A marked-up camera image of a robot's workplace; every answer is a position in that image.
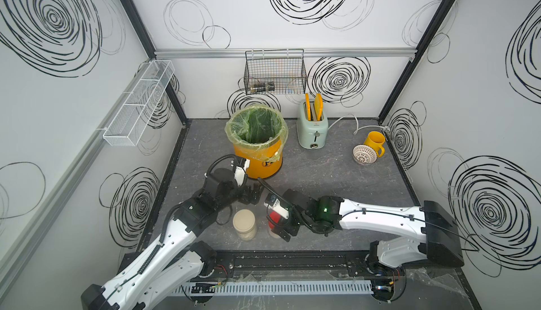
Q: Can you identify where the green plastic bin liner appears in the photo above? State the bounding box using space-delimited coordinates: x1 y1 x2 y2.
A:
225 105 289 162

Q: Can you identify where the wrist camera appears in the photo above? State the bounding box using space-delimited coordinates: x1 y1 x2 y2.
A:
263 193 290 219
233 157 250 187

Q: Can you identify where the yellow trash bin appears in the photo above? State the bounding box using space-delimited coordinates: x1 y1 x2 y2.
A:
233 140 283 179

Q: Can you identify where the black wire wall basket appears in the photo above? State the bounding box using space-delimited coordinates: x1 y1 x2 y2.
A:
243 49 308 95

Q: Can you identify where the yellow mug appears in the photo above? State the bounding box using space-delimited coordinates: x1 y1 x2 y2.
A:
364 131 386 158

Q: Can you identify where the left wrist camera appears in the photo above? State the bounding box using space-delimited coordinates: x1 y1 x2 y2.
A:
233 157 250 187

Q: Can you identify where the dark item in basket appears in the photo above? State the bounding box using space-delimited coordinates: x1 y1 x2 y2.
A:
251 81 276 93

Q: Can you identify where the left yellow toast slice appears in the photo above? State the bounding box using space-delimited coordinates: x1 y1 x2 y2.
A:
305 93 312 121

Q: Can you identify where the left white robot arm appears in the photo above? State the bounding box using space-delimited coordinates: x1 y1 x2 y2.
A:
81 155 263 309

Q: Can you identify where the white round sink strainer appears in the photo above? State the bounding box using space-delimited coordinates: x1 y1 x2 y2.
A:
352 145 378 164

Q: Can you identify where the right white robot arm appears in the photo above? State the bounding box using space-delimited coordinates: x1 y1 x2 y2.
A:
258 179 464 273

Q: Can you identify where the white slotted cable duct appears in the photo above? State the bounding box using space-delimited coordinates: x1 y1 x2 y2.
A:
170 280 373 297

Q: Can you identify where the red jar lid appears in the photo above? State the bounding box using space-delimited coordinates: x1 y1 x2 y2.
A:
268 211 286 233

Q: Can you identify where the white toaster power cord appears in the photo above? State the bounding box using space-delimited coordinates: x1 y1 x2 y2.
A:
327 113 390 135

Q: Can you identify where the mint green toaster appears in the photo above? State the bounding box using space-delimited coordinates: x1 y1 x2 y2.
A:
297 102 329 150

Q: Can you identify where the yellow toast slice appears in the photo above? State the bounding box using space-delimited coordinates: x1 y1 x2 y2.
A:
305 93 312 121
314 93 323 121

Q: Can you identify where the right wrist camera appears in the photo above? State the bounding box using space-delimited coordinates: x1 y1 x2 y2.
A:
263 193 290 219

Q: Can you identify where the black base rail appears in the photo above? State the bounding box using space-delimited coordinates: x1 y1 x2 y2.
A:
203 250 449 278

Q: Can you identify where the right yellow toast slice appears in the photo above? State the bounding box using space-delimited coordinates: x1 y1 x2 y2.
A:
314 93 323 121

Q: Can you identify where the white wire wall shelf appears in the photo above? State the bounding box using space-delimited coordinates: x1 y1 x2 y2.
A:
103 59 174 147

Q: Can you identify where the cream lid oatmeal jar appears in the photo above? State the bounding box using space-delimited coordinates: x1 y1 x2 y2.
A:
232 209 257 241

